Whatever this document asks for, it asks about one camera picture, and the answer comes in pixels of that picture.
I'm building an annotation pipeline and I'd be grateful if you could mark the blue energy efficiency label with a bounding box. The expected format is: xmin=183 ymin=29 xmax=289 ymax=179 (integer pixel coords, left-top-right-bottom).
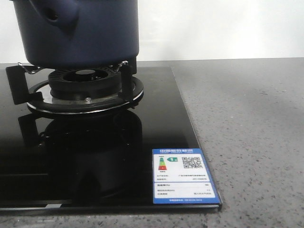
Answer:
xmin=152 ymin=148 xmax=221 ymax=205

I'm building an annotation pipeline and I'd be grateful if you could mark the black metal pot support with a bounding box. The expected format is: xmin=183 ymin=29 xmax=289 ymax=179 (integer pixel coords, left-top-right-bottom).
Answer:
xmin=6 ymin=61 xmax=143 ymax=116

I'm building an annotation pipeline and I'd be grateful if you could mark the black gas burner head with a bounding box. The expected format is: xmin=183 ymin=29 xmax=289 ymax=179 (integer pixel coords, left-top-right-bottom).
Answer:
xmin=48 ymin=67 xmax=121 ymax=100

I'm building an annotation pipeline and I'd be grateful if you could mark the dark blue cooking pot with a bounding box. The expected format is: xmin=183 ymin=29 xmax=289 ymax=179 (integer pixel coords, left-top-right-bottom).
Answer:
xmin=13 ymin=0 xmax=139 ymax=69

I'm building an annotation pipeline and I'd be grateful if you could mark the black glass gas stove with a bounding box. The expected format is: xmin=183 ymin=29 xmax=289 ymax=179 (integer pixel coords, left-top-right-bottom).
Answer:
xmin=0 ymin=67 xmax=222 ymax=214

